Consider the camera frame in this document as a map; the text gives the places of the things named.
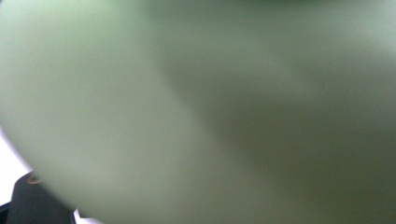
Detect green pump bottle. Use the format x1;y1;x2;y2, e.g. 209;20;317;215
0;0;396;224

